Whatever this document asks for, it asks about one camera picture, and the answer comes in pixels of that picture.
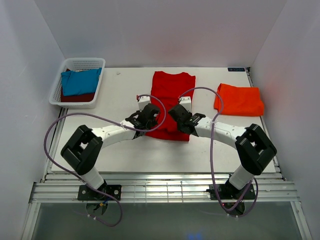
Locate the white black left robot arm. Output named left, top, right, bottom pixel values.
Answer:
left=60, top=103, right=160, bottom=200

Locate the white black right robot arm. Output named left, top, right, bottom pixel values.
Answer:
left=168, top=104, right=277, bottom=200

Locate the orange folded t shirt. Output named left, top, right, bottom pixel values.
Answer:
left=213, top=83, right=265, bottom=117

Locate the dark red folded t shirt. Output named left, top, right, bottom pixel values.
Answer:
left=61, top=69, right=96, bottom=103

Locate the small dark label sticker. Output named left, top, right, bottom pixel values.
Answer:
left=227, top=67, right=246, bottom=72

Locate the white plastic basket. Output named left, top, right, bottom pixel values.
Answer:
left=49, top=57, right=106, bottom=109

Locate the blue folded t shirt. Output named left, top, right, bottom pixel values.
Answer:
left=60, top=67, right=102, bottom=97

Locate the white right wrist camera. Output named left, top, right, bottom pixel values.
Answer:
left=178, top=96, right=192, bottom=113

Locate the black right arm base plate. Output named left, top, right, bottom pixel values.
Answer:
left=206, top=184, right=256, bottom=200

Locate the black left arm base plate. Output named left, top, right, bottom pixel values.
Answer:
left=77, top=184, right=122, bottom=201

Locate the aluminium frame rail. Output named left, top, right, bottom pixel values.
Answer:
left=22, top=171, right=312, bottom=240

